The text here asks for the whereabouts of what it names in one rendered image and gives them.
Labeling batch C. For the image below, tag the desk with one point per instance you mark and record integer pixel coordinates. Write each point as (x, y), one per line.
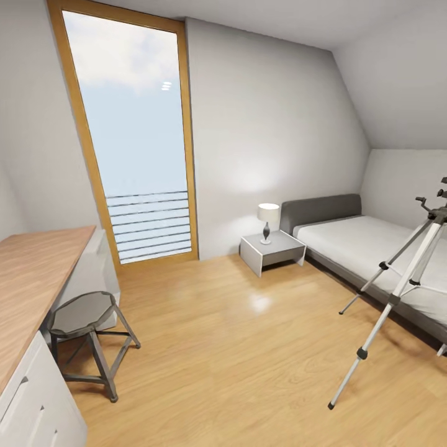
(39, 272)

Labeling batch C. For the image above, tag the table lamp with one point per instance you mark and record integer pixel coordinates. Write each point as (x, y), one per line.
(267, 213)

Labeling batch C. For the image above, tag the camera tripod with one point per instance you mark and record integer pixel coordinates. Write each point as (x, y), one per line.
(410, 279)

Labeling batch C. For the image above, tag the fixed window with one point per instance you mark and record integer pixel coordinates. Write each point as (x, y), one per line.
(127, 76)

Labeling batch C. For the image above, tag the taboret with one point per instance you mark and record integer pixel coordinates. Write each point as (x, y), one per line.
(81, 316)

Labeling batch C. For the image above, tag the bed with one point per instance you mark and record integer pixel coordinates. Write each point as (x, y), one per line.
(352, 245)

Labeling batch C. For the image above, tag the nightstand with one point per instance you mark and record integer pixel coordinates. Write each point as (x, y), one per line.
(282, 247)

